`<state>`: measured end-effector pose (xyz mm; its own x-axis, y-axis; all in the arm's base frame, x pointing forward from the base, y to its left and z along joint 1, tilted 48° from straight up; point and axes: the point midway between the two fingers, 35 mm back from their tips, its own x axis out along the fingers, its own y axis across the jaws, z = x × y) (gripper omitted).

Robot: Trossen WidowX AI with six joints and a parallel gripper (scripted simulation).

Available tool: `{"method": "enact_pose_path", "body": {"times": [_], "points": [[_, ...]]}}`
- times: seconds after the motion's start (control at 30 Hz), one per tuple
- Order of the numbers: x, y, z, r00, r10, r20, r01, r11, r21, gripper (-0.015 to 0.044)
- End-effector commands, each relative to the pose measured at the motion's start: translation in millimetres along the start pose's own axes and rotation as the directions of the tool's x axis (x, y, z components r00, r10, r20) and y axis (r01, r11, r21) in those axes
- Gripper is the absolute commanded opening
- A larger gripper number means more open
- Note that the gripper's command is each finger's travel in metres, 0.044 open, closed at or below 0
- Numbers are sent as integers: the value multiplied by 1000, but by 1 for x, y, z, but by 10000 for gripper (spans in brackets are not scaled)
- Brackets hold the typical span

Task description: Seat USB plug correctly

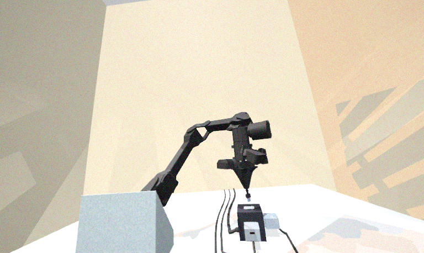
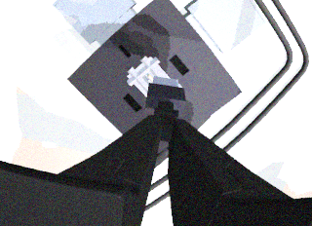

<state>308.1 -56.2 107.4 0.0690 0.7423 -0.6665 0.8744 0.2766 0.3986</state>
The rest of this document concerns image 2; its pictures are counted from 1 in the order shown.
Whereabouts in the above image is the dark grey cube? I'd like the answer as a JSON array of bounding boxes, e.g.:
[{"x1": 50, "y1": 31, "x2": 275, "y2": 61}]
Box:
[{"x1": 66, "y1": 0, "x2": 242, "y2": 135}]

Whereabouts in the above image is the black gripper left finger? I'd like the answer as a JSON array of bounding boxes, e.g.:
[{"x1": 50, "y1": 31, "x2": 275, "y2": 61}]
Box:
[{"x1": 0, "y1": 114, "x2": 163, "y2": 226}]

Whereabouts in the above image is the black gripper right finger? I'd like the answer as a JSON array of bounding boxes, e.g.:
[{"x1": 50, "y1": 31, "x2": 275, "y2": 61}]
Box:
[{"x1": 167, "y1": 118, "x2": 312, "y2": 226}]

